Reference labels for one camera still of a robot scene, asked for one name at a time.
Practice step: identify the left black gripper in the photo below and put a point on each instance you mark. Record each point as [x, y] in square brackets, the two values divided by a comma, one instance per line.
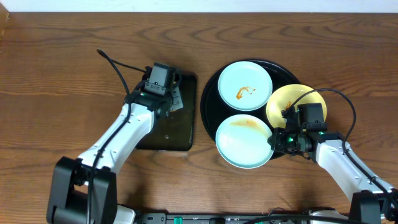
[173, 101]

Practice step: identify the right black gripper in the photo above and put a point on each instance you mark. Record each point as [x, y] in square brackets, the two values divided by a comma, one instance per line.
[275, 143]

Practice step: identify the yellow plate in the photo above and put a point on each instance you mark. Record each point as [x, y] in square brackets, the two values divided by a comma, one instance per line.
[283, 97]

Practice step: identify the light blue plate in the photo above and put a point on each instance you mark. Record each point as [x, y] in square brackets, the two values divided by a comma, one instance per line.
[245, 86]
[242, 141]

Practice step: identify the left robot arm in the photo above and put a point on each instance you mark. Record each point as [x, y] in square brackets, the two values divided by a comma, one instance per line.
[84, 190]

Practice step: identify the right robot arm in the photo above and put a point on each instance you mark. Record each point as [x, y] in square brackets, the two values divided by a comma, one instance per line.
[372, 199]

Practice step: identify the black rectangular water tray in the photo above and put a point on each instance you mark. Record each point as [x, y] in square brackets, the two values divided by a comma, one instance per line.
[175, 131]

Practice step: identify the round black serving tray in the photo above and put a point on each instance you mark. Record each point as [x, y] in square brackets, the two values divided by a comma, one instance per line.
[214, 110]

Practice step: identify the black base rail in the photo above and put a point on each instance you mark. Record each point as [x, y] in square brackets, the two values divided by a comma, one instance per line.
[163, 218]

